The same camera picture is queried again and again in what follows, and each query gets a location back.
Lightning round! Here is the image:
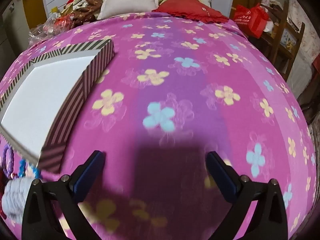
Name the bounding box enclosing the blue bead bracelet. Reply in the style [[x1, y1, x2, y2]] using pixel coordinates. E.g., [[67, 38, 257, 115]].
[[19, 159, 41, 180]]

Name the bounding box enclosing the wooden chair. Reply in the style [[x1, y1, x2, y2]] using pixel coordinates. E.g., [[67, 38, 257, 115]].
[[260, 0, 307, 80]]

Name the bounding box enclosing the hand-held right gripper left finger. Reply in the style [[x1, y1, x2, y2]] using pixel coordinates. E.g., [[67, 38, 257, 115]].
[[21, 150, 105, 240]]

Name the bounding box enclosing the grey refrigerator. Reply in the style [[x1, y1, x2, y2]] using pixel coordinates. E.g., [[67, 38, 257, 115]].
[[0, 0, 30, 53]]

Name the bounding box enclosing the red ruffled pillow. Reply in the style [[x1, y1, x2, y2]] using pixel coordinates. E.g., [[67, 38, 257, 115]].
[[152, 0, 229, 23]]

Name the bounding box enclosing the red printed packet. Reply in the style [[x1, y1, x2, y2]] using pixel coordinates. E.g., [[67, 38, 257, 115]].
[[55, 15, 73, 28]]

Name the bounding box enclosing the brown patterned cloth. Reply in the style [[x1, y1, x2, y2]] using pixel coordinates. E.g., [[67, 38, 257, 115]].
[[61, 0, 108, 29]]

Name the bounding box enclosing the purple bead bracelet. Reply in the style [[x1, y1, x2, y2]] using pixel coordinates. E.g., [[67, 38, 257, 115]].
[[1, 146, 15, 176]]

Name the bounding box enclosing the pink floral blanket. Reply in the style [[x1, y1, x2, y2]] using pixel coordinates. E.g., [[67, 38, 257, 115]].
[[0, 11, 318, 240]]

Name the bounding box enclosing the white pillow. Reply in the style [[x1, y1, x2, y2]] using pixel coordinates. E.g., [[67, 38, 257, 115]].
[[97, 0, 162, 20]]

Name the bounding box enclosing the striped cardboard box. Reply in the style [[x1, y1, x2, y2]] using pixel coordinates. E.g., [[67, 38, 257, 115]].
[[0, 39, 115, 174]]

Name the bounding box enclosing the red shopping bag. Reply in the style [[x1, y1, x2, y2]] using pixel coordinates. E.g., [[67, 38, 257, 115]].
[[232, 3, 270, 39]]

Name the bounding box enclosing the white fluffy plush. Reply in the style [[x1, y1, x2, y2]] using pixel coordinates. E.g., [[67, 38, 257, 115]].
[[0, 176, 33, 224]]

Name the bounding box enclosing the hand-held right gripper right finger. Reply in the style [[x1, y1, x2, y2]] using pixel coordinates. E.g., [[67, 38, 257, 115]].
[[205, 151, 295, 240]]

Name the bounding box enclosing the clear plastic bag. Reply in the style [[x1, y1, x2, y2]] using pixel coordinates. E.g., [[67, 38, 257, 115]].
[[28, 12, 75, 45]]

